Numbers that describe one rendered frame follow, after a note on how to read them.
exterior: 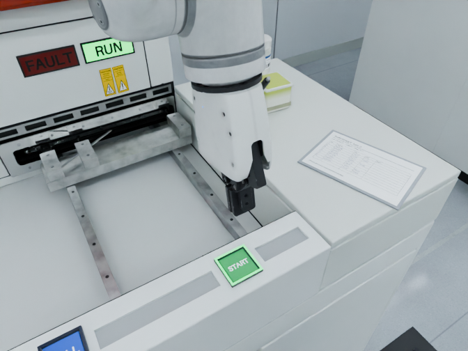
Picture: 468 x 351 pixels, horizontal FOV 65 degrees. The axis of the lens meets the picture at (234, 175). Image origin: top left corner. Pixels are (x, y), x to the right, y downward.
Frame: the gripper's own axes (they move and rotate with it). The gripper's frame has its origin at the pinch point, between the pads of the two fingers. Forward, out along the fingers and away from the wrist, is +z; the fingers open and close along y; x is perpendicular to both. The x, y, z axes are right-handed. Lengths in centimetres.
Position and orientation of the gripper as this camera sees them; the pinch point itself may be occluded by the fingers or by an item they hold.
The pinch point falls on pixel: (240, 197)
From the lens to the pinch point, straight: 46.5
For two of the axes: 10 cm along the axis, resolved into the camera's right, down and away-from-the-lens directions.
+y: 5.1, 4.0, -7.6
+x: 8.5, -3.5, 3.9
